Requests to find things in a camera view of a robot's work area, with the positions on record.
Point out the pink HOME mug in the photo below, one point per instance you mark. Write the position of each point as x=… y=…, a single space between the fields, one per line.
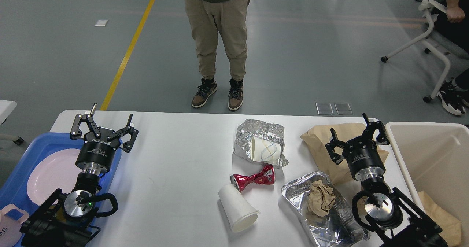
x=10 y=228

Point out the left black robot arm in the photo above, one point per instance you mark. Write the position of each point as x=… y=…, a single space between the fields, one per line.
x=65 y=219

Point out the white office chair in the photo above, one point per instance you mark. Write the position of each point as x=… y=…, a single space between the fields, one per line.
x=435 y=43

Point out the aluminium foil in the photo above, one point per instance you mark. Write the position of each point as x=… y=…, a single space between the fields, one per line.
x=251 y=128

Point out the white paper cup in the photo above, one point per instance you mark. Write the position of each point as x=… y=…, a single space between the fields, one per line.
x=238 y=210

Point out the white side table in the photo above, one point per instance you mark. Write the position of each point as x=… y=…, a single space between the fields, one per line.
x=6 y=108

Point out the beige plastic bin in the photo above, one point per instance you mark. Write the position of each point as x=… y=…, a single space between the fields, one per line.
x=435 y=157

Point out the aluminium foil tray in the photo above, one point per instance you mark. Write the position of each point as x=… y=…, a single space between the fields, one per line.
x=296 y=193

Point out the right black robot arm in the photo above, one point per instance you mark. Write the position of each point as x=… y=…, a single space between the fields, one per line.
x=397 y=220

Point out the brown paper bag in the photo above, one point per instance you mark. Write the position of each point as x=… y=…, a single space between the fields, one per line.
x=318 y=136

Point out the brown paper in bin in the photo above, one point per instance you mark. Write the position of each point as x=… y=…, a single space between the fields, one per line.
x=450 y=225

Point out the crumpled brown paper ball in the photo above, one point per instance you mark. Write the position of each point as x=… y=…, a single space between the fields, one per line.
x=320 y=199

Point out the person in dark trousers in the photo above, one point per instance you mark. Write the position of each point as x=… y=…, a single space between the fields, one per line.
x=454 y=25

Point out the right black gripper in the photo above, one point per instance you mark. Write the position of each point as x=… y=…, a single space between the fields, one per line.
x=364 y=159

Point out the clear plastic bottle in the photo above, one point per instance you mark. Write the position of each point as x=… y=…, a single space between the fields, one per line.
x=342 y=229

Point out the person in khaki trousers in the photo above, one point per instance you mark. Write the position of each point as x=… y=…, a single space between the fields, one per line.
x=210 y=20

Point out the pink plate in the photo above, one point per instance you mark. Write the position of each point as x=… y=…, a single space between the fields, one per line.
x=57 y=170

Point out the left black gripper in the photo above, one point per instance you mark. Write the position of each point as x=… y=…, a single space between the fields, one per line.
x=100 y=144

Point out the crushed paper cup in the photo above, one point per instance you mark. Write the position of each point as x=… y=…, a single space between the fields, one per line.
x=265 y=151

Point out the crushed red can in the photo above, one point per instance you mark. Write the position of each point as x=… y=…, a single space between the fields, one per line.
x=265 y=177

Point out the blue plastic tray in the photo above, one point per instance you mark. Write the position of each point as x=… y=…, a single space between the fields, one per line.
x=15 y=189

